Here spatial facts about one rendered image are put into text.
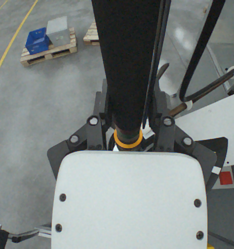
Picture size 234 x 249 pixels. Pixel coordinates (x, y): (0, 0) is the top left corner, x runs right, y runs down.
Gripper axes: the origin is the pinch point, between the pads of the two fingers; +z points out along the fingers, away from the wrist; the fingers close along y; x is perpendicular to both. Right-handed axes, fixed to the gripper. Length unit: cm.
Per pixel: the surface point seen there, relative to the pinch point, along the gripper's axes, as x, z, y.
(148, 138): -11.8, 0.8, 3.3
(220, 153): -22.6, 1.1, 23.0
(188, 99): -8.7, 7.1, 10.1
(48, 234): -78, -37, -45
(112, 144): -43.8, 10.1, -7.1
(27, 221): -164, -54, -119
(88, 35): -151, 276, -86
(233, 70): -10.2, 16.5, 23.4
